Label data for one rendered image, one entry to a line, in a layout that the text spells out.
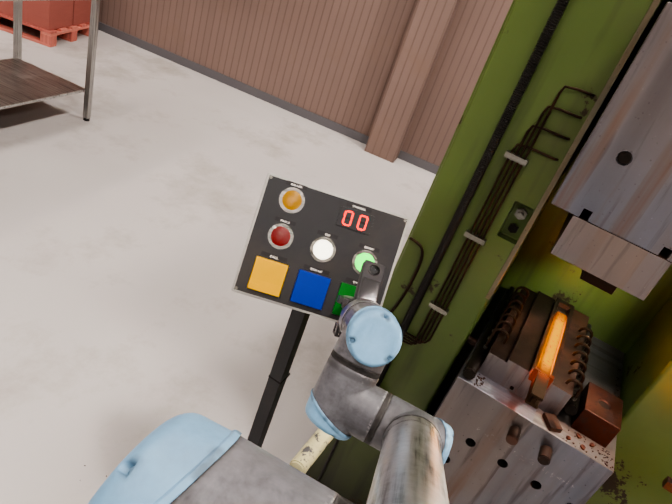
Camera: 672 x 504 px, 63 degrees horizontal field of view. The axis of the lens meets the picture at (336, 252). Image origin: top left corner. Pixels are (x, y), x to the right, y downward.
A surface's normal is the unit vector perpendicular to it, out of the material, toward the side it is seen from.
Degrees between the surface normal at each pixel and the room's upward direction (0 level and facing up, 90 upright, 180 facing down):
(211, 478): 9
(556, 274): 90
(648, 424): 90
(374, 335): 55
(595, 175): 90
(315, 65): 90
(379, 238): 60
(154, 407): 0
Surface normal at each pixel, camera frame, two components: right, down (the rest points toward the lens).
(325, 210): 0.08, 0.03
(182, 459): 0.21, -0.77
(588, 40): -0.47, 0.33
